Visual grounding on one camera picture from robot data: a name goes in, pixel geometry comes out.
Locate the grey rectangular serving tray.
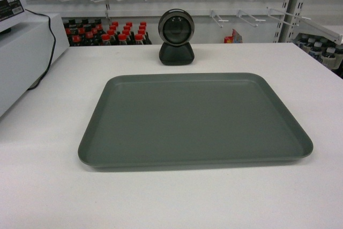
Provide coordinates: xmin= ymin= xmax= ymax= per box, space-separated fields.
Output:
xmin=78 ymin=73 xmax=314 ymax=169

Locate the white checkout table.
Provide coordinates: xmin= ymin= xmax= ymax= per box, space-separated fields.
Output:
xmin=1 ymin=43 xmax=342 ymax=228

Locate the red cap cola bottle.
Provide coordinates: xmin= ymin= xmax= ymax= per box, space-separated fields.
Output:
xmin=135 ymin=33 xmax=144 ymax=45

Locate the black round barcode scanner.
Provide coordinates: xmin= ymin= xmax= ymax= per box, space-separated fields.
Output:
xmin=158 ymin=9 xmax=195 ymax=65

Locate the red snack bag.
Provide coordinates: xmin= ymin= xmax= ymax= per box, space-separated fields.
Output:
xmin=223 ymin=29 xmax=243 ymax=43

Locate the white cash register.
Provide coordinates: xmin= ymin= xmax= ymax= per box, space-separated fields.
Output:
xmin=1 ymin=0 xmax=69 ymax=114

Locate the white slotted shelf upright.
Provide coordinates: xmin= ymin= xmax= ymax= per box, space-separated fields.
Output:
xmin=273 ymin=0 xmax=304 ymax=43

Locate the black register power cable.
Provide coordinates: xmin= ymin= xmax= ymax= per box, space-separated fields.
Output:
xmin=24 ymin=8 xmax=57 ymax=90

